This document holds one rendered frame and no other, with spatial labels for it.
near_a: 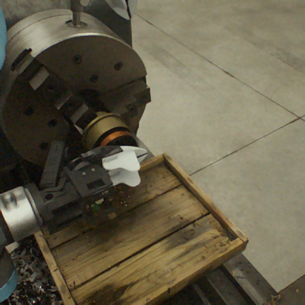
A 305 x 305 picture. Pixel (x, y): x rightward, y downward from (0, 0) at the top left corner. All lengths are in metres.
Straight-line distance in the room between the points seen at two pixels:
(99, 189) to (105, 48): 0.29
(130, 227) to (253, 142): 1.68
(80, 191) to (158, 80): 2.36
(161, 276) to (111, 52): 0.44
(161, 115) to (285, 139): 0.82
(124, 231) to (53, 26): 0.42
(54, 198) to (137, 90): 0.30
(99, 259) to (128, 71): 0.38
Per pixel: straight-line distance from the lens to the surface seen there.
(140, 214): 0.79
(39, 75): 0.66
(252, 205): 2.00
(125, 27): 0.91
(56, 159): 0.63
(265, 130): 2.47
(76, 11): 0.70
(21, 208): 0.56
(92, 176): 0.58
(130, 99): 0.73
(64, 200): 0.57
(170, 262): 0.73
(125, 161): 0.61
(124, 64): 0.75
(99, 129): 0.65
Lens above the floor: 1.52
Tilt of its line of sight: 44 degrees down
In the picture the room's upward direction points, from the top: straight up
